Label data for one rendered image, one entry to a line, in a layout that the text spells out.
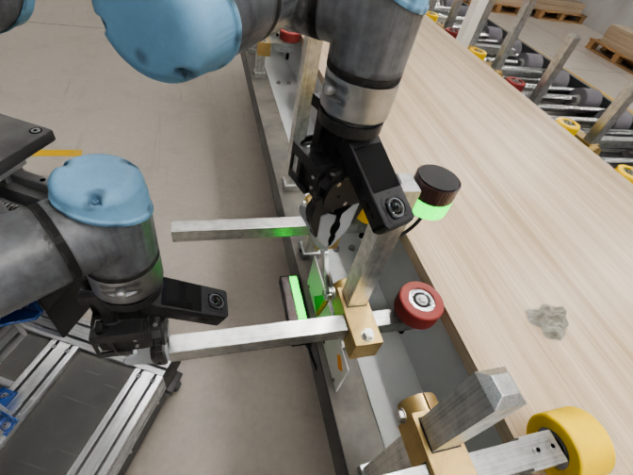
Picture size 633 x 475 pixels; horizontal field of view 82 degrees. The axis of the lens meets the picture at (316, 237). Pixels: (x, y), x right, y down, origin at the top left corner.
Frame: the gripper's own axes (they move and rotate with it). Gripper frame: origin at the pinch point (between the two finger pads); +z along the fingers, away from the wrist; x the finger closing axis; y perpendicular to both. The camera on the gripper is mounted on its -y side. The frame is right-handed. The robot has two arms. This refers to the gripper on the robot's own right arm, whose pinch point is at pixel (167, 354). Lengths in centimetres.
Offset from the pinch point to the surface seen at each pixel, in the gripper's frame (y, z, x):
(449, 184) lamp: -36.5, -31.9, -2.5
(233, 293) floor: -17, 82, -66
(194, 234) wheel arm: -4.4, -2.3, -23.5
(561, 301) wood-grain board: -70, -8, 3
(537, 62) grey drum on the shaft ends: -182, -3, -140
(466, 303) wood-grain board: -50, -8, 2
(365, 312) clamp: -32.3, -4.9, -0.8
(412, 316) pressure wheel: -38.6, -8.2, 2.7
